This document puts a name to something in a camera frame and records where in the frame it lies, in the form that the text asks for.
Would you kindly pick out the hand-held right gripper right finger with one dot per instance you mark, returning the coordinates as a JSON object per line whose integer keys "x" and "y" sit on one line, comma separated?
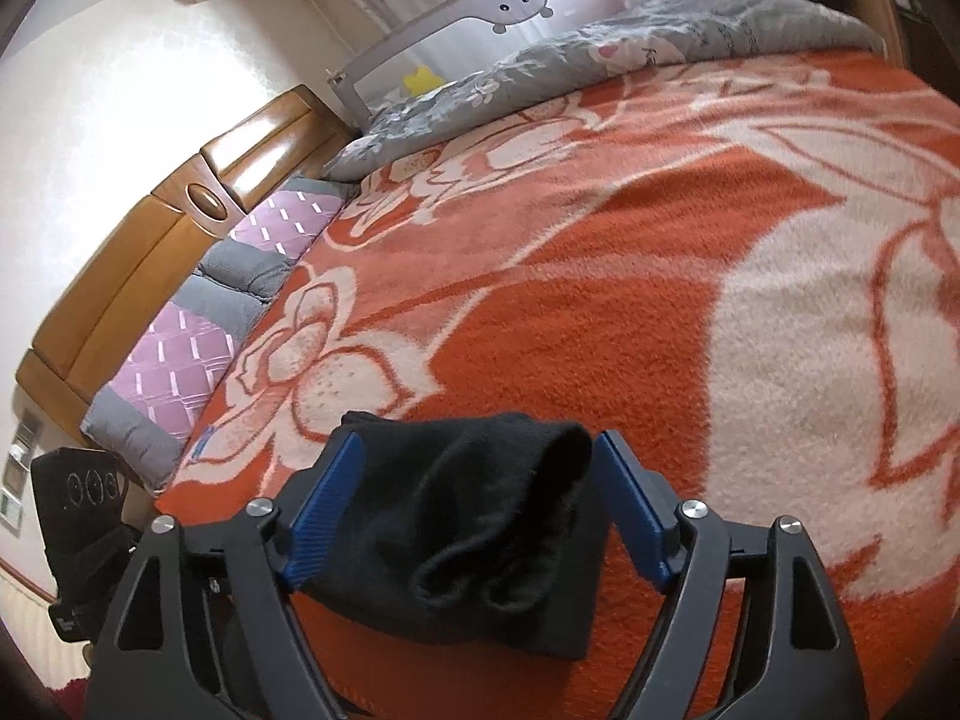
{"x": 634, "y": 510}

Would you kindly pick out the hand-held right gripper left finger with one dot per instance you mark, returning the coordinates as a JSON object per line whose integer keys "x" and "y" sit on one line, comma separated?
{"x": 322, "y": 510}

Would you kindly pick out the black pants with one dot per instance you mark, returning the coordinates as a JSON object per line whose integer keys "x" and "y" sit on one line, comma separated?
{"x": 465, "y": 510}

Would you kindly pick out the purple and grey pillow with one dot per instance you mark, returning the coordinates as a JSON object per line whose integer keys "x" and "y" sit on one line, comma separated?
{"x": 165, "y": 375}
{"x": 285, "y": 217}

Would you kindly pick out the orange floral blanket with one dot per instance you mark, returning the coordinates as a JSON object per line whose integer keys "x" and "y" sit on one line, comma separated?
{"x": 637, "y": 277}

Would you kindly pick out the wooden headboard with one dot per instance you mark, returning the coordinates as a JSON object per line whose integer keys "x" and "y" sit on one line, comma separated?
{"x": 135, "y": 270}

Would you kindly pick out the yellow toy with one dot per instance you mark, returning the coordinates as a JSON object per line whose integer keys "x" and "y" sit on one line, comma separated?
{"x": 420, "y": 80}

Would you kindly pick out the grey floral quilt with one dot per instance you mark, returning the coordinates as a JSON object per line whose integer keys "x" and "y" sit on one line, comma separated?
{"x": 600, "y": 52}

